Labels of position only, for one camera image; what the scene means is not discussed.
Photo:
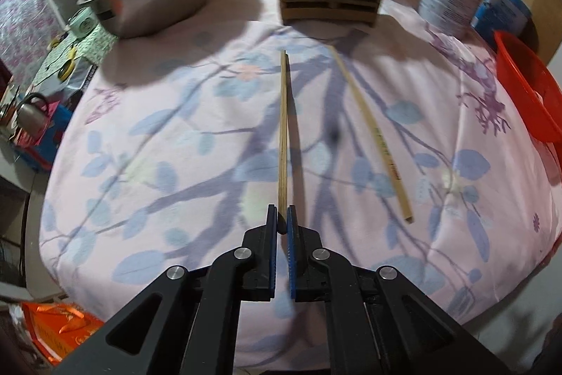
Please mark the long printed bamboo chopstick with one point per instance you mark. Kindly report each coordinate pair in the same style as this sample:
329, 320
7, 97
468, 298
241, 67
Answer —
373, 124

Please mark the blue tin behind can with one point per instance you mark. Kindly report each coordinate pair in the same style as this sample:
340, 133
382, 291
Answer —
502, 8

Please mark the red plastic basin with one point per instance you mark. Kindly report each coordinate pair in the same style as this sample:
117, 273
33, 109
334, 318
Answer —
531, 89

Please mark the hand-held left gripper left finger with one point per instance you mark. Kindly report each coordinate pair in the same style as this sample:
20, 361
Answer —
272, 252

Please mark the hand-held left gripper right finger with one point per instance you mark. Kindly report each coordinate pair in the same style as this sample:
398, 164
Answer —
292, 256

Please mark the metal kettle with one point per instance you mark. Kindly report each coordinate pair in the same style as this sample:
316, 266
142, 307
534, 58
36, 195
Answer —
31, 118

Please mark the green patterned cloth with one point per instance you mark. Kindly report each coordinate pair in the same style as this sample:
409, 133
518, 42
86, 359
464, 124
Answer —
66, 58

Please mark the white round appliance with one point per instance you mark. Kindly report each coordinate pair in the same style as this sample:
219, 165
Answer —
82, 23

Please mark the orange gift box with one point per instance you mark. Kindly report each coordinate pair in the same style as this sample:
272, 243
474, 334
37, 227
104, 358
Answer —
57, 326

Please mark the pink floral tablecloth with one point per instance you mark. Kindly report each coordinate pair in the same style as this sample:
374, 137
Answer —
175, 146

